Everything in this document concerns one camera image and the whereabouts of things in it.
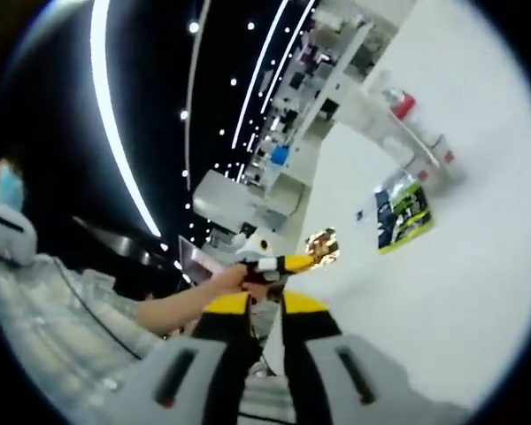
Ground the large white skincare tube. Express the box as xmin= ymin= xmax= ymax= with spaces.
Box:
xmin=358 ymin=69 xmax=422 ymax=170

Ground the green black skincare packet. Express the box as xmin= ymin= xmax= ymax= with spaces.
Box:
xmin=373 ymin=173 xmax=438 ymax=256

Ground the gold skincare packet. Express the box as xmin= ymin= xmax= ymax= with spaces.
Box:
xmin=304 ymin=226 xmax=343 ymax=270

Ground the white chest device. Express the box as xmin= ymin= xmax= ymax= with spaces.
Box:
xmin=0 ymin=202 xmax=40 ymax=267

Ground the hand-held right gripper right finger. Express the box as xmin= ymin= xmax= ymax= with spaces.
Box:
xmin=281 ymin=290 xmax=453 ymax=425

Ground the computer monitor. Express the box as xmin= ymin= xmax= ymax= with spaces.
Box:
xmin=178 ymin=234 xmax=226 ymax=285

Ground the curved ceiling light strip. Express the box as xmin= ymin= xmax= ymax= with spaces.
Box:
xmin=89 ymin=0 xmax=164 ymax=239

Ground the blue bin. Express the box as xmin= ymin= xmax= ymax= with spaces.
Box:
xmin=270 ymin=144 xmax=292 ymax=168

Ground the person's left hand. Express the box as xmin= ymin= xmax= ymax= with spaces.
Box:
xmin=215 ymin=263 xmax=257 ymax=297

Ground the blue face mask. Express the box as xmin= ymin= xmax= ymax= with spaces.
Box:
xmin=0 ymin=160 xmax=28 ymax=210

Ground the red label skincare tube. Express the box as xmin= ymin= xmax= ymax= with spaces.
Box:
xmin=396 ymin=118 xmax=444 ymax=188

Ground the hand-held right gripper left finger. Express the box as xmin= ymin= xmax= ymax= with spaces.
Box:
xmin=114 ymin=291 xmax=251 ymax=425

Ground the person in plaid shirt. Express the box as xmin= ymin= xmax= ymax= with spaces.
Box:
xmin=0 ymin=251 xmax=170 ymax=413

